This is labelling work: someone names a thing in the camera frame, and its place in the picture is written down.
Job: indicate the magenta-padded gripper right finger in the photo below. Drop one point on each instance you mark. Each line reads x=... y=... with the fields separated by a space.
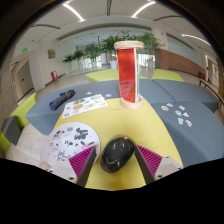
x=150 y=159

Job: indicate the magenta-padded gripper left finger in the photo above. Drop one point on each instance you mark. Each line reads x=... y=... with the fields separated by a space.
x=81 y=160

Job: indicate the black computer mouse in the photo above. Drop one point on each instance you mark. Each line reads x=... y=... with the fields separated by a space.
x=117 y=153

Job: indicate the round white printed mouse pad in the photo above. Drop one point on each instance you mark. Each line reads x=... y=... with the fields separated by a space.
x=66 y=140

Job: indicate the small paper sticker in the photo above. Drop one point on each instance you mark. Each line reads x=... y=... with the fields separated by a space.
x=178 y=113
x=181 y=107
x=180 y=121
x=170 y=105
x=188 y=123
x=108 y=95
x=164 y=108
x=89 y=93
x=186 y=114

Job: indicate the white sticker sheet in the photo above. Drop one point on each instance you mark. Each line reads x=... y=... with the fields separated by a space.
x=83 y=106

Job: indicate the long grey upholstered bench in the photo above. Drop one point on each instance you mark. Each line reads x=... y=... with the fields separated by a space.
x=46 y=115

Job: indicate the dark grey small seat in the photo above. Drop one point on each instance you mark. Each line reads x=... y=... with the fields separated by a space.
x=11 y=130

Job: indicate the lime green corner seat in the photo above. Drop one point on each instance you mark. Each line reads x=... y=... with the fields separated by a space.
x=23 y=110

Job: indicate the lime green upholstered bench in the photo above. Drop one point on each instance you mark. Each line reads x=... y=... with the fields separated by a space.
x=103 y=76
x=166 y=75

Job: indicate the red fire extinguisher box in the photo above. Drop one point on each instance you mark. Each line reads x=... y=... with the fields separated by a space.
x=54 y=76

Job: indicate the red lamp with wooden ends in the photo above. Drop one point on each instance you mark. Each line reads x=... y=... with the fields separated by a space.
x=127 y=73

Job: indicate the grey door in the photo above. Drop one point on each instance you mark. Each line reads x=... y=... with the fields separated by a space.
x=23 y=80

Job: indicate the row of potted plants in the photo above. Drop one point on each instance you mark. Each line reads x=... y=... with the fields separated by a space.
x=110 y=43

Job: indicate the ceiling strip lights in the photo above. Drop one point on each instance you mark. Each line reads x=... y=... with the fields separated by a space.
x=74 y=12

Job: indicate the gold wall plaque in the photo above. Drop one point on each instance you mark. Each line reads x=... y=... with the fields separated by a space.
x=51 y=53

